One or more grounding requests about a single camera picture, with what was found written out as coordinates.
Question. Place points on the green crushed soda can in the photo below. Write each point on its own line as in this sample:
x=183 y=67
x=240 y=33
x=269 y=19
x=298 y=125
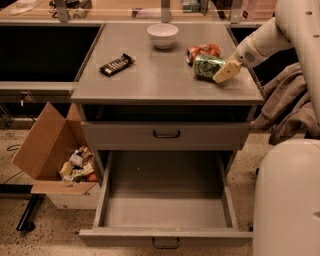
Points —
x=206 y=66

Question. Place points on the black table leg base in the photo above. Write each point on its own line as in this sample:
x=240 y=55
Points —
x=26 y=223

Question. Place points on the brown cardboard box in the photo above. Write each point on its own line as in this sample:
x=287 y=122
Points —
x=44 y=155

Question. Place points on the pink storage box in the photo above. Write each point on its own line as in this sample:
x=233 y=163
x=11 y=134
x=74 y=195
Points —
x=258 y=9

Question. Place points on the orange crushed soda can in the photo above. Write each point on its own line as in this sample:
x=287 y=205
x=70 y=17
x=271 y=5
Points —
x=207 y=49

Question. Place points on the black snack bar wrapper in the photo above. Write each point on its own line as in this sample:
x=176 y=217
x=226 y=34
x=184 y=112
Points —
x=117 y=65

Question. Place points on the open grey middle drawer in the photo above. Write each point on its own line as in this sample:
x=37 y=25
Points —
x=165 y=200

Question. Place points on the snack packets in box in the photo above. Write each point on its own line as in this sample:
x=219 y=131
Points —
x=79 y=167

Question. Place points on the closed grey upper drawer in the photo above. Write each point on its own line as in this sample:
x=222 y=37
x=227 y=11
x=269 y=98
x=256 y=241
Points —
x=165 y=135

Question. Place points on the white ceramic bowl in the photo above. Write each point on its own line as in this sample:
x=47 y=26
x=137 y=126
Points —
x=162 y=35

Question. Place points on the grey drawer cabinet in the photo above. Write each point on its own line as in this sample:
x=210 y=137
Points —
x=160 y=86

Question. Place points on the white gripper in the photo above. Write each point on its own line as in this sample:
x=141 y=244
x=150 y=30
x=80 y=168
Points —
x=245 y=52

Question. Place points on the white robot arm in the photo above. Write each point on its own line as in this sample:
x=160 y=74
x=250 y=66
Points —
x=286 y=218

